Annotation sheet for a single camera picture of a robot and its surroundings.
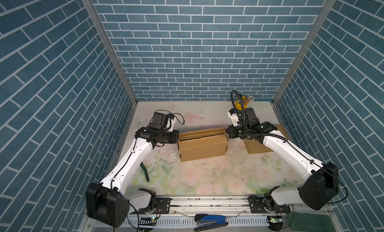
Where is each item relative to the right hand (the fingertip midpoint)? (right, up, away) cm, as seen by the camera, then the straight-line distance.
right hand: (224, 129), depth 81 cm
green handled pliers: (-45, -23, +4) cm, 51 cm away
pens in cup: (+20, +18, +18) cm, 32 cm away
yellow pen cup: (+15, +15, +26) cm, 34 cm away
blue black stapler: (-11, -41, -13) cm, 45 cm away
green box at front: (+39, -43, -12) cm, 59 cm away
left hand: (-24, -4, -2) cm, 25 cm away
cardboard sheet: (-12, -8, -1) cm, 15 cm away
